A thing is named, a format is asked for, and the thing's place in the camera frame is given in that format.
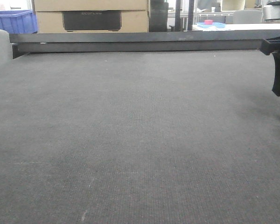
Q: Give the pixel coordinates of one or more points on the black conveyor belt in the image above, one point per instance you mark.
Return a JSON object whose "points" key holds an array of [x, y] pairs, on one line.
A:
{"points": [[139, 138]]}

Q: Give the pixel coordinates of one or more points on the large cardboard box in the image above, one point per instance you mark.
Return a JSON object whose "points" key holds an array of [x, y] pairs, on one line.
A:
{"points": [[92, 16]]}

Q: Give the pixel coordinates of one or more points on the blue tray with pink block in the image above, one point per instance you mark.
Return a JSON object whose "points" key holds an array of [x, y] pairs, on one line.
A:
{"points": [[210, 23]]}

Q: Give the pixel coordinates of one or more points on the blue plastic crate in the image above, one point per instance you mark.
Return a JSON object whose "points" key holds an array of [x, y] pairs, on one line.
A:
{"points": [[18, 21]]}

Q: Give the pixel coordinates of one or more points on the grey rounded machine cover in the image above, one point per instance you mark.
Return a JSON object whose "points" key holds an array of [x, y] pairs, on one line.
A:
{"points": [[6, 53]]}

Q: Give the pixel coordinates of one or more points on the black conveyor side rail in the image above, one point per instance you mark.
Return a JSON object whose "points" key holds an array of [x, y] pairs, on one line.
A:
{"points": [[79, 43]]}

